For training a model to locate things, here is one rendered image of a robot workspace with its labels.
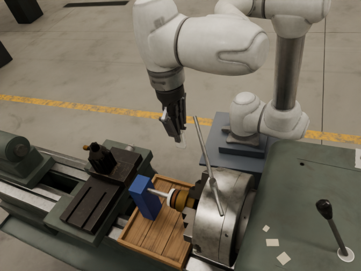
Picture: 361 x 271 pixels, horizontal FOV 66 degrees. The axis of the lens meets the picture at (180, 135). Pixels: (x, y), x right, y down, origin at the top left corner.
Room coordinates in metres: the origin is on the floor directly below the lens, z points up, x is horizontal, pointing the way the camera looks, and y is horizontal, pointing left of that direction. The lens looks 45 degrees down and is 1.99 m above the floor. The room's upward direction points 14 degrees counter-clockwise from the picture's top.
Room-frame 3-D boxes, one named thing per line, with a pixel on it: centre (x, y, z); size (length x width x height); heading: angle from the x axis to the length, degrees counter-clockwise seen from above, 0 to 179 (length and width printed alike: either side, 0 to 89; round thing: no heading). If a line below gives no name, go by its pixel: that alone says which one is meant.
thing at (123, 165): (0.86, 0.35, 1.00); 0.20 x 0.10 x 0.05; 56
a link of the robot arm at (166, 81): (0.60, 0.00, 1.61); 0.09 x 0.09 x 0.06
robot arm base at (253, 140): (1.08, -0.34, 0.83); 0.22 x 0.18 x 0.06; 62
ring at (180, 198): (0.56, 0.04, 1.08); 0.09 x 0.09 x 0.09; 56
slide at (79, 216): (0.83, 0.41, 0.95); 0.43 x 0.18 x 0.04; 146
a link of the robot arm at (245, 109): (1.06, -0.37, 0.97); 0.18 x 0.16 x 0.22; 49
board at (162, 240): (0.63, 0.14, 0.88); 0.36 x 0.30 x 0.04; 146
